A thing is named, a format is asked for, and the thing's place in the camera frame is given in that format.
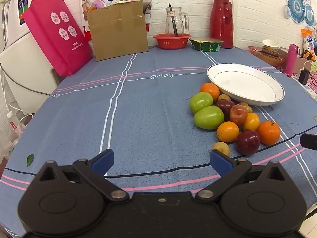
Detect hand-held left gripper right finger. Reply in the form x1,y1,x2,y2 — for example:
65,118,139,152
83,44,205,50
195,150,286,202

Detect orange mandarin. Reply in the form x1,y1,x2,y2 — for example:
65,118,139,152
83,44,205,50
256,120,281,145
200,82,220,102

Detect pink tote bag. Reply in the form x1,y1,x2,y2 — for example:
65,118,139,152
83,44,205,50
23,0,93,77

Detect medium blue paper fan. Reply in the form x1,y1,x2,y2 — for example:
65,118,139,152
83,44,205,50
304,4,315,26

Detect orange tray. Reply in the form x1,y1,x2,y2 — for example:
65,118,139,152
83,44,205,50
248,46,289,67

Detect grey hose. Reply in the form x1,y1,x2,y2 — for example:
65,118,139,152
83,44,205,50
0,62,51,96

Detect striped small box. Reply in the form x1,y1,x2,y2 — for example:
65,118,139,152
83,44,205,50
261,48,281,56

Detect red thermos jug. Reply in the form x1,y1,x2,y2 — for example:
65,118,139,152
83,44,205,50
209,0,234,49

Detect clear plastic bottle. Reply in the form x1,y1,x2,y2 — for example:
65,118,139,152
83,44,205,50
5,111,25,140

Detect white plate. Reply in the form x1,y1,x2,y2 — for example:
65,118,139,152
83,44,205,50
207,63,285,107

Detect white paper cup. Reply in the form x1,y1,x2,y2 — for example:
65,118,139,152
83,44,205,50
262,39,279,50

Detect red plastic basket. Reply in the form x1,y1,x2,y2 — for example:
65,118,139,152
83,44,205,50
153,33,192,50

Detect white cable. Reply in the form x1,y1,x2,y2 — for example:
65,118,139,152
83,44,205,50
0,99,34,124

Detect orange snack packet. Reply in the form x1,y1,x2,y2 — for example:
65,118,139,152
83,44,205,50
301,28,317,55

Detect white water dispenser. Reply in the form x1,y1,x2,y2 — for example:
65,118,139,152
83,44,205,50
0,0,60,114

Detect green noodle bowl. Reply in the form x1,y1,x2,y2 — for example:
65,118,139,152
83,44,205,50
189,37,224,52

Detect dark red apple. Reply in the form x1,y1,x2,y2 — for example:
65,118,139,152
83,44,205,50
215,99,236,116

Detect glass pitcher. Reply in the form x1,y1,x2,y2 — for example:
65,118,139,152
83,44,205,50
165,7,189,36

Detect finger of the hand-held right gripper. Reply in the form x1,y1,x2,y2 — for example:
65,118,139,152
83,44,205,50
300,133,317,151

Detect white power strip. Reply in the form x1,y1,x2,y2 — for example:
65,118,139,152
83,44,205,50
291,76,317,98

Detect blue decorative wall plates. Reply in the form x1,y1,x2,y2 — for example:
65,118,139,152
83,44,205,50
287,0,306,23

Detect green apple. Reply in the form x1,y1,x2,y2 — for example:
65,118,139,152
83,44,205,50
194,106,225,130
189,92,214,115

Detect pink bottle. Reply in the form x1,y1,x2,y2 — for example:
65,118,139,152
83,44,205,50
285,44,299,76

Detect black-handled utensil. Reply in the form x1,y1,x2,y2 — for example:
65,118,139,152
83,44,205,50
169,4,179,37

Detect black charger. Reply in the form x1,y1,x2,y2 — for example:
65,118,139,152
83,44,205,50
298,69,311,85

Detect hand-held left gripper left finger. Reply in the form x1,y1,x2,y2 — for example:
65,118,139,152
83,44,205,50
37,149,130,203

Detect yellow orange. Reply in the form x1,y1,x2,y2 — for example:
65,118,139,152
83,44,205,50
242,112,260,131

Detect cardboard box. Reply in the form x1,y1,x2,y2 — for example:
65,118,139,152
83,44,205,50
86,0,149,61

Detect dark red plum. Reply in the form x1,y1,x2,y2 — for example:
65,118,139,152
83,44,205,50
236,129,261,156

